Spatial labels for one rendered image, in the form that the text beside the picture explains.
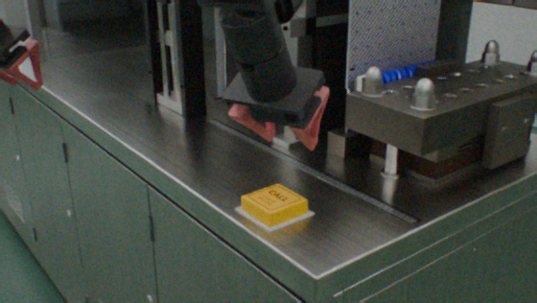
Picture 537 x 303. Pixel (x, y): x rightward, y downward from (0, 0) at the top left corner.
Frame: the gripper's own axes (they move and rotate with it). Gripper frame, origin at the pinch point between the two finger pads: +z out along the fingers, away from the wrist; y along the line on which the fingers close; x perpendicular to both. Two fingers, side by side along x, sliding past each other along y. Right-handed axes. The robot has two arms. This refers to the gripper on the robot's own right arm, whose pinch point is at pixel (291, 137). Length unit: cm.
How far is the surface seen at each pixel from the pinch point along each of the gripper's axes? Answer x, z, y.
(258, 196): 1.9, 13.1, 7.9
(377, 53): -33.9, 16.2, 3.6
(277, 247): 9.3, 11.6, 0.5
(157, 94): -25, 29, 54
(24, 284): 8, 116, 142
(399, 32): -39.9, 16.1, 1.6
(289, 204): 1.9, 13.1, 2.8
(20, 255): -3, 122, 160
